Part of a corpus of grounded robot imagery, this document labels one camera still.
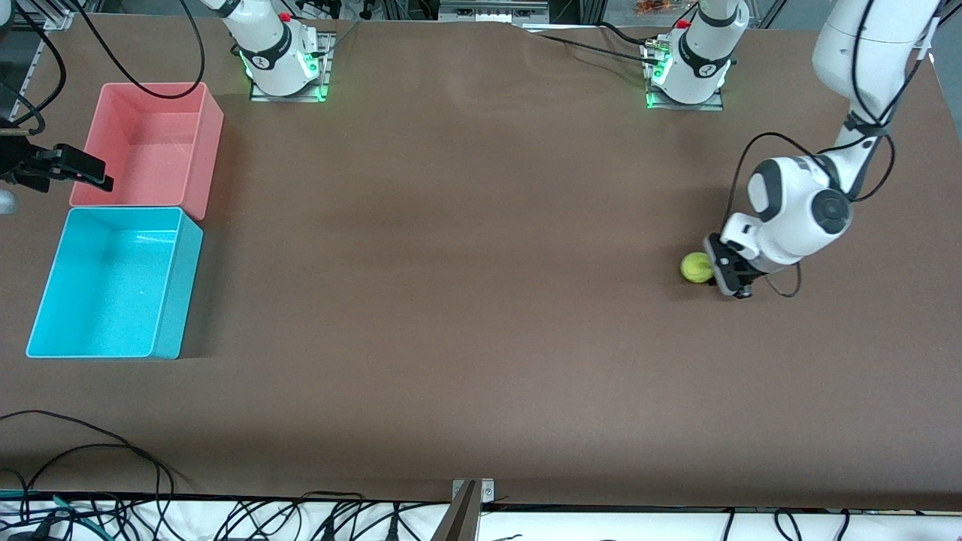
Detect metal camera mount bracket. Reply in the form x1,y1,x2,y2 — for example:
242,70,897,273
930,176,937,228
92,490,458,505
451,478,496,506

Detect pink plastic bin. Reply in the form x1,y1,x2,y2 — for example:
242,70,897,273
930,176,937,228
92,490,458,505
69,82,225,221

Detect aluminium frame profile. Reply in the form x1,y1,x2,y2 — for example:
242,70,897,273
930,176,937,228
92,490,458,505
21,6,76,91

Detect yellow tennis ball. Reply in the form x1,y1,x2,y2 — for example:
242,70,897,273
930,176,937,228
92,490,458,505
680,252,715,285

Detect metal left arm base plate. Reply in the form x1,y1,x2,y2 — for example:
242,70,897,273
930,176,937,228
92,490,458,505
643,41,726,113

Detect black base power cable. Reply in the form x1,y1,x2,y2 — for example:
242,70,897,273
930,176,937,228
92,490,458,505
526,30,662,65

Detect long black table cable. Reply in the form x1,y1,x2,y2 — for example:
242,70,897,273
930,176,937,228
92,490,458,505
0,409,168,500

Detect grey camera pole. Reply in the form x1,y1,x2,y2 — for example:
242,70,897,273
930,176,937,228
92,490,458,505
430,481,482,541

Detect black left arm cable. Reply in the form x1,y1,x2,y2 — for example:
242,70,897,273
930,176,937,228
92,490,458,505
725,0,933,300

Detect black right arm cable loop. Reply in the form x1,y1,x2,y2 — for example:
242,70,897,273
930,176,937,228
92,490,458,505
74,0,206,98

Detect arched black table cable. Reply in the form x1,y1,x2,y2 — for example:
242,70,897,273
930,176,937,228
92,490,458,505
19,444,192,491

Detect blue plastic bin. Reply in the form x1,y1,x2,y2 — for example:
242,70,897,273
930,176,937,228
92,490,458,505
26,207,204,360

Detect teal cable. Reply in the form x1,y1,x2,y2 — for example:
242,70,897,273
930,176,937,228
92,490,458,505
0,488,100,531

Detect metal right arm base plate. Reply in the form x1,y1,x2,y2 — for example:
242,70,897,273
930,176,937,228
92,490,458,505
250,32,336,104

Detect aluminium frame crossbar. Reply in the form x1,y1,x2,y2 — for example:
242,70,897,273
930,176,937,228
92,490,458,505
438,0,550,25

